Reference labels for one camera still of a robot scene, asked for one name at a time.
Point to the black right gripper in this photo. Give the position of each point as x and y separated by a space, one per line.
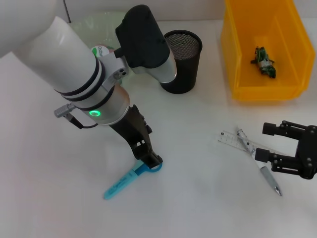
312 153

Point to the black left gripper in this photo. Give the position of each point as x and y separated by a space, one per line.
135 131

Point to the blue sheathed scissors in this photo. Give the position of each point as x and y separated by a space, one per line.
121 183

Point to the transparent plastic ruler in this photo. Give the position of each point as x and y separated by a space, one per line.
230 138

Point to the clear green label water bottle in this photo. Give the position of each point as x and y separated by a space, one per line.
101 50

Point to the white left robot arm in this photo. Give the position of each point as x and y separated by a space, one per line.
62 57

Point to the white grey ballpoint pen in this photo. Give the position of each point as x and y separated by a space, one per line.
270 177

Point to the black mesh pen holder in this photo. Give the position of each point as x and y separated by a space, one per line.
188 69

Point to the green glass fruit plate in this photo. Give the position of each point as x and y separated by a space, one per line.
99 27

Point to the yellow plastic storage bin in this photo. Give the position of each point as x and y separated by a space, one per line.
284 49

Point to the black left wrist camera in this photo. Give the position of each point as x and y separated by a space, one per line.
143 37

